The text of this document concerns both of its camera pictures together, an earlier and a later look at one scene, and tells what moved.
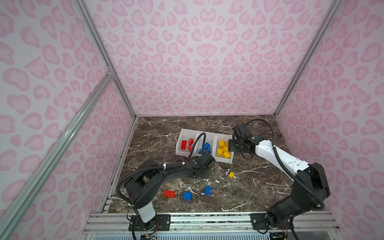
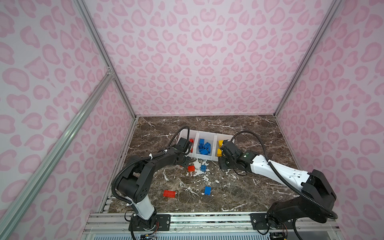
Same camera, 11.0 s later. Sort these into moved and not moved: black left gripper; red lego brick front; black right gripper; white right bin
Moved: black right gripper; black left gripper
Not moved: red lego brick front; white right bin
